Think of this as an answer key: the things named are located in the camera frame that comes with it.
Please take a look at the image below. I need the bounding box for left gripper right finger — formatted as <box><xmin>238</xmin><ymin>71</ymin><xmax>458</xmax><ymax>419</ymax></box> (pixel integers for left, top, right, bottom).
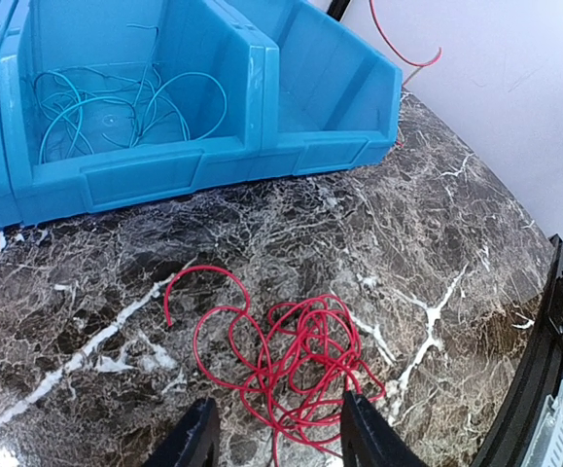
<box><xmin>341</xmin><ymin>391</ymin><xmax>427</xmax><ymax>467</ymax></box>

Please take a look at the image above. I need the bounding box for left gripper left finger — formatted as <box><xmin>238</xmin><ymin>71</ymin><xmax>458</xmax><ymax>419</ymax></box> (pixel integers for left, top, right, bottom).
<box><xmin>143</xmin><ymin>398</ymin><xmax>221</xmax><ymax>467</ymax></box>

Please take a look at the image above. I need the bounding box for red cable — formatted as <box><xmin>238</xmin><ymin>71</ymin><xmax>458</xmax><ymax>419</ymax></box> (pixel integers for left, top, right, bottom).
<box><xmin>368</xmin><ymin>0</ymin><xmax>443</xmax><ymax>150</ymax></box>
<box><xmin>162</xmin><ymin>265</ymin><xmax>388</xmax><ymax>467</ymax></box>

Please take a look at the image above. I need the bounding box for blue cable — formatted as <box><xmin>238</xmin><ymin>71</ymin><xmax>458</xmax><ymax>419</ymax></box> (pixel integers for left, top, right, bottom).
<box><xmin>32</xmin><ymin>23</ymin><xmax>190</xmax><ymax>147</ymax></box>
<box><xmin>37</xmin><ymin>70</ymin><xmax>229</xmax><ymax>166</ymax></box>

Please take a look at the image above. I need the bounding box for right blue storage bin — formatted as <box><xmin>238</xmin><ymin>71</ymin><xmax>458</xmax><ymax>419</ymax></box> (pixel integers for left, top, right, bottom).
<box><xmin>201</xmin><ymin>1</ymin><xmax>402</xmax><ymax>185</ymax></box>

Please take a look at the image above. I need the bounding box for middle blue storage bin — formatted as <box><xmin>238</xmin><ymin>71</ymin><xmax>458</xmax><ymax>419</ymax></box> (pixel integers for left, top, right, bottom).
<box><xmin>0</xmin><ymin>1</ymin><xmax>246</xmax><ymax>224</ymax></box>

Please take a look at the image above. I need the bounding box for black front rail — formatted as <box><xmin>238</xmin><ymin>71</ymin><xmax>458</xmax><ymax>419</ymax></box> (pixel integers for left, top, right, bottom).
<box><xmin>472</xmin><ymin>234</ymin><xmax>563</xmax><ymax>466</ymax></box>

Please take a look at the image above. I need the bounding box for white slotted cable duct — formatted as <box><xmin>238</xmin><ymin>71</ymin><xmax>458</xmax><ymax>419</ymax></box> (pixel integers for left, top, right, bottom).
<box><xmin>521</xmin><ymin>379</ymin><xmax>563</xmax><ymax>467</ymax></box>

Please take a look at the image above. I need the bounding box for right black frame post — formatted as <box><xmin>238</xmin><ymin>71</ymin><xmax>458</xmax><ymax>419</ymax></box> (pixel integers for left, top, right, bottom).
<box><xmin>327</xmin><ymin>0</ymin><xmax>351</xmax><ymax>21</ymax></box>

